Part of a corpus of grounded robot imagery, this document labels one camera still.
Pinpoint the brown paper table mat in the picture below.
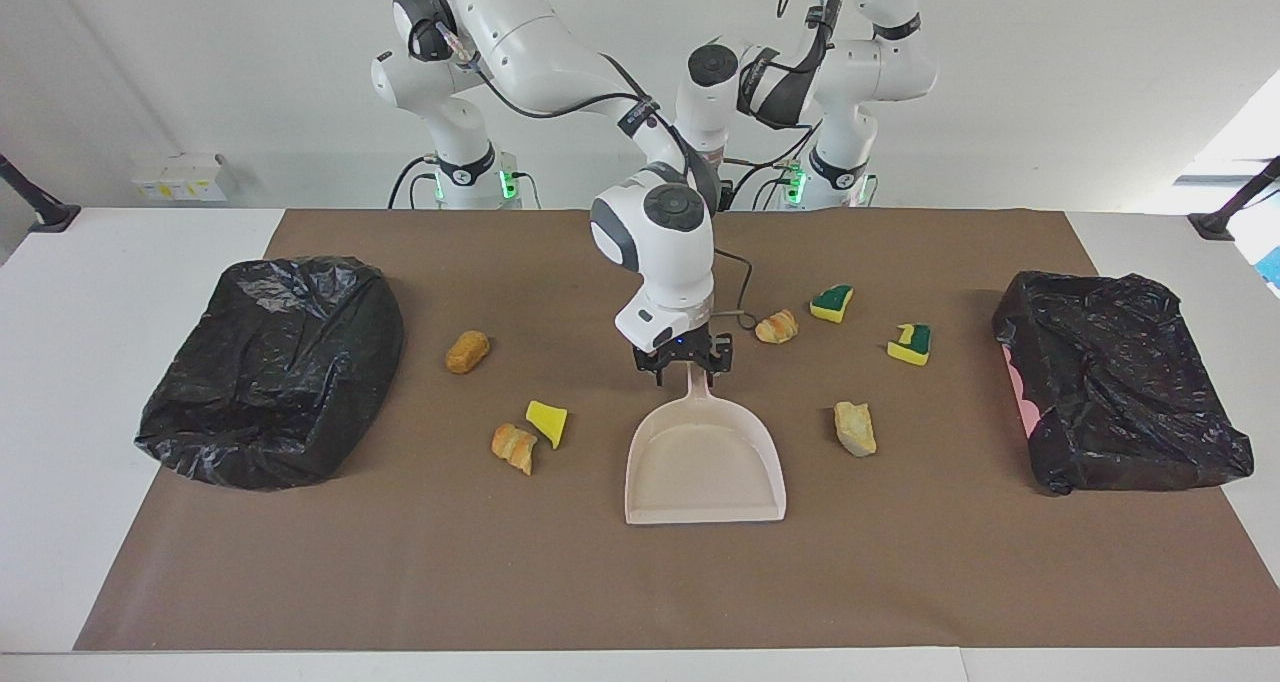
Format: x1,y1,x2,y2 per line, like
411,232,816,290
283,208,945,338
73,209,1280,653

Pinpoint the black base cable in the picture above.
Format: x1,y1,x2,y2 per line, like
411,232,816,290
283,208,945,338
388,157,441,210

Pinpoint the plain yellow sponge piece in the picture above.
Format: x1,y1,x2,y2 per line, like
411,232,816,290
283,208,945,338
526,400,569,450

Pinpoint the black trash bag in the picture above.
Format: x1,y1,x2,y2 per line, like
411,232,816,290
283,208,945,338
991,270,1255,496
134,255,406,491

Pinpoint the black stand foot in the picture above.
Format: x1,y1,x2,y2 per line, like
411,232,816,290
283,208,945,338
0,152,82,234
1188,156,1280,241

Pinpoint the brown croquette bread piece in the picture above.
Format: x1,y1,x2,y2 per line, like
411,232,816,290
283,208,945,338
445,330,492,375

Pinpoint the beige plastic dustpan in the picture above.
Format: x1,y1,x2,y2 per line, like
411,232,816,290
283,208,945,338
625,362,787,525

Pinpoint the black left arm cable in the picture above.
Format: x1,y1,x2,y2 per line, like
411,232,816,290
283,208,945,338
725,0,851,210

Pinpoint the white wall socket box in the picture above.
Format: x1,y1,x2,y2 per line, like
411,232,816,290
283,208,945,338
132,154,229,203

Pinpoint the green yellow sponge piece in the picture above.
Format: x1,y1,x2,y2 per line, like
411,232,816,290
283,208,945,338
810,284,855,324
887,323,932,367

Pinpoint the pink plastic bin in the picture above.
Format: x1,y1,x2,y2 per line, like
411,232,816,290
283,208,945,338
1003,347,1041,438

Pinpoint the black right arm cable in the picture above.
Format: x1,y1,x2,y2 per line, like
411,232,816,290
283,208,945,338
435,17,766,331

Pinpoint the beige bread chunk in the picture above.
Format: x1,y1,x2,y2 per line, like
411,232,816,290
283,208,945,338
834,401,878,458

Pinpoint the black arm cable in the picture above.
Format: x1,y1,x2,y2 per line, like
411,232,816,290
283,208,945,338
725,0,851,210
435,17,766,331

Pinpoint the orange croissant piece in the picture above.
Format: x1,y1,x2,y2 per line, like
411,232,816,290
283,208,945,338
491,423,539,477

